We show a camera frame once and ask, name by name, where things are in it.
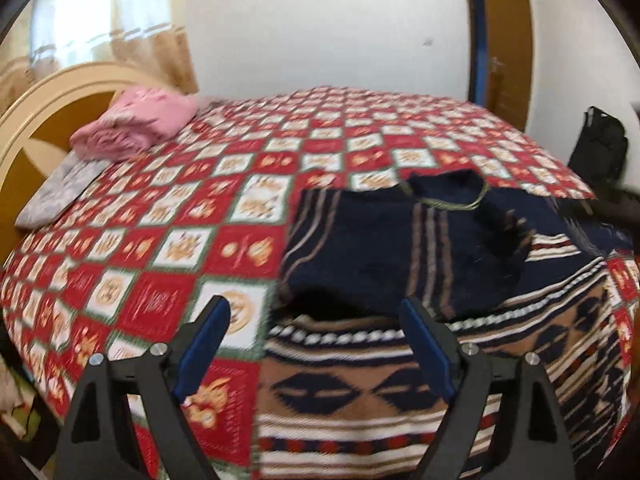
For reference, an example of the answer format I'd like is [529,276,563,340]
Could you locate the navy patterned knit sweater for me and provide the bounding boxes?
[257,170,638,479]

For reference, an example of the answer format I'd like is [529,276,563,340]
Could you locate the beige patterned curtain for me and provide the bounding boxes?
[1,0,198,110]

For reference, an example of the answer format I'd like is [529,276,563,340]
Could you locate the brown wooden door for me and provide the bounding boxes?
[468,0,534,131]

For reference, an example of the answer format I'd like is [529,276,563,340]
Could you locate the pile of mixed clothes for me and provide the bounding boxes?
[0,360,42,442]

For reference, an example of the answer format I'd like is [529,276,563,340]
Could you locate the cream and wood headboard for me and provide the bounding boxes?
[1,62,170,258]

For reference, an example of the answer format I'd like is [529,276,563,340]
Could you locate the folded pink blanket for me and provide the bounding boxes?
[70,87,198,162]

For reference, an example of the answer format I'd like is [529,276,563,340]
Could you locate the grey floral pillow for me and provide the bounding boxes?
[14,151,111,230]

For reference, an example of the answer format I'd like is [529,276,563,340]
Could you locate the black folded stroller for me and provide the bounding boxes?
[568,106,629,188]

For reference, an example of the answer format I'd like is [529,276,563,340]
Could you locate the red checkered bear bedspread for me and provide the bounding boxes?
[1,87,639,479]

